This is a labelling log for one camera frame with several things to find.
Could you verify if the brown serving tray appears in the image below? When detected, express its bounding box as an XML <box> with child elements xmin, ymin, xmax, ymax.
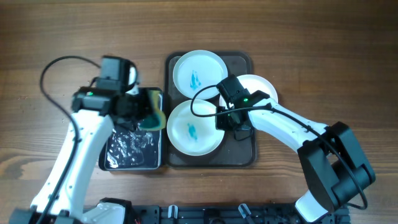
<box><xmin>162</xmin><ymin>51</ymin><xmax>257</xmax><ymax>169</ymax></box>

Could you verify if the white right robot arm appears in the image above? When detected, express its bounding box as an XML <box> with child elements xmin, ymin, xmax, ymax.
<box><xmin>218</xmin><ymin>90</ymin><xmax>376</xmax><ymax>223</ymax></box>

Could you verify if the green yellow sponge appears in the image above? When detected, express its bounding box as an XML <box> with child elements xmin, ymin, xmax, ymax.
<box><xmin>139</xmin><ymin>89</ymin><xmax>167</xmax><ymax>131</ymax></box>

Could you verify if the black water basin tray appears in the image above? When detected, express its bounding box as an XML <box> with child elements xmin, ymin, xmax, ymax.
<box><xmin>98</xmin><ymin>86</ymin><xmax>164</xmax><ymax>171</ymax></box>

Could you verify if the white plate blue stain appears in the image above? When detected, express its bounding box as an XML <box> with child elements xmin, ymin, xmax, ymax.
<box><xmin>173</xmin><ymin>50</ymin><xmax>228</xmax><ymax>98</ymax></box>

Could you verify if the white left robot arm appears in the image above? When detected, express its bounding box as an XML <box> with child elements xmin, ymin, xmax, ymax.
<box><xmin>31</xmin><ymin>86</ymin><xmax>160</xmax><ymax>223</ymax></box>

